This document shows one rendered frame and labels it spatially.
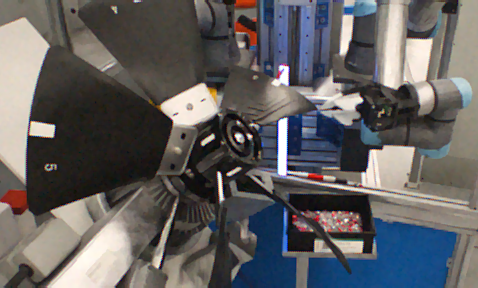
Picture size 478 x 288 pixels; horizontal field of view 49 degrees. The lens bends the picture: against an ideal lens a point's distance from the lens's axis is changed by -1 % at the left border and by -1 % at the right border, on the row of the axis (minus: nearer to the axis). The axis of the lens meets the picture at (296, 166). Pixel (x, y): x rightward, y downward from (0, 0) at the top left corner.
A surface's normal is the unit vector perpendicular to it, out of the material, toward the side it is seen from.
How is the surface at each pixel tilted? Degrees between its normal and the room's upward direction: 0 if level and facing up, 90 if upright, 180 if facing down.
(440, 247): 90
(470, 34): 90
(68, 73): 69
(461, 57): 90
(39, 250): 50
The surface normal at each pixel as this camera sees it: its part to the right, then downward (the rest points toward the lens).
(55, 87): 0.77, 0.04
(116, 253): 0.76, -0.42
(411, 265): -0.26, 0.50
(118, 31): 0.29, -0.18
